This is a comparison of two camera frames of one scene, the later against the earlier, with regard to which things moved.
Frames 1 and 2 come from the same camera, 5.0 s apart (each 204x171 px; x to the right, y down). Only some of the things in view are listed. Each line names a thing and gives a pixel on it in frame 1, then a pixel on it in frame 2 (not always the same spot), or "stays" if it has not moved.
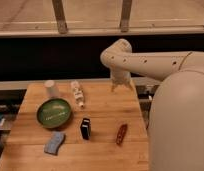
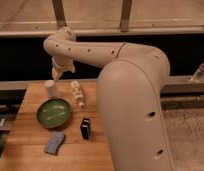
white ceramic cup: x=52 y=89 stays
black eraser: x=86 y=129 stays
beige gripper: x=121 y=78 to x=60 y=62
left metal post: x=59 y=12 stays
